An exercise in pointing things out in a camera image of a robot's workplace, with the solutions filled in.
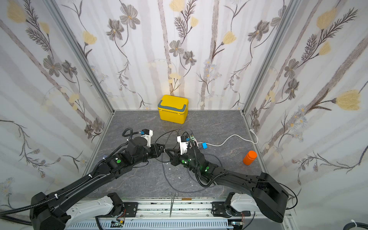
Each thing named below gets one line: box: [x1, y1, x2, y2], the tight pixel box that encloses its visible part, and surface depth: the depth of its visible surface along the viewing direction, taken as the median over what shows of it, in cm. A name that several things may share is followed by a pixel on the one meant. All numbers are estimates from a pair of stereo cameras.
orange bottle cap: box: [242, 150, 258, 166], surface depth 92 cm
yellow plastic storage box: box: [157, 94, 189, 125], surface depth 107 cm
